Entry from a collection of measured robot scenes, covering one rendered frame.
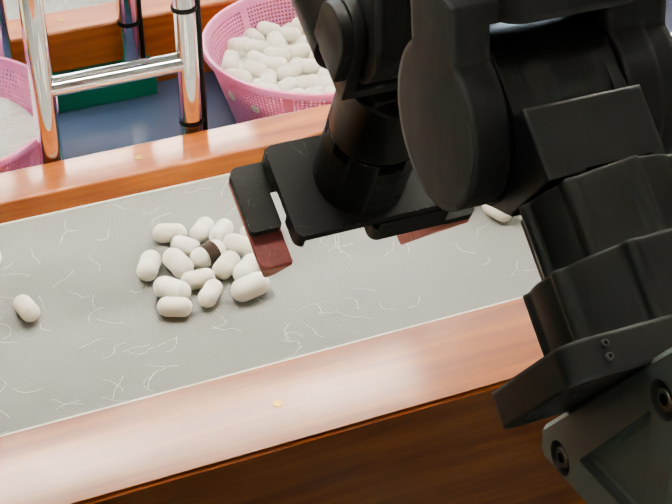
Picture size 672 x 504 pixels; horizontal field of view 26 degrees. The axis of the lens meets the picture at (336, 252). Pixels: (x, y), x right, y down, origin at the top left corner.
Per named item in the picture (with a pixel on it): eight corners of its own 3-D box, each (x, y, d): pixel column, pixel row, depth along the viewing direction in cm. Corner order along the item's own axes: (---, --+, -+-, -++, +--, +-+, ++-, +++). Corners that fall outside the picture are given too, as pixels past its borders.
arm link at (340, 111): (368, 117, 76) (466, 96, 78) (324, 13, 79) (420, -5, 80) (344, 184, 82) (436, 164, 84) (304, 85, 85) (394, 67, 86)
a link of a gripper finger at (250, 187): (214, 231, 96) (230, 156, 88) (316, 208, 98) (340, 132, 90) (246, 322, 93) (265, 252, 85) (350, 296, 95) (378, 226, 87)
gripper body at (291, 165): (259, 162, 89) (275, 94, 83) (410, 129, 92) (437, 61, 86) (293, 253, 87) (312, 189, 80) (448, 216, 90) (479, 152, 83)
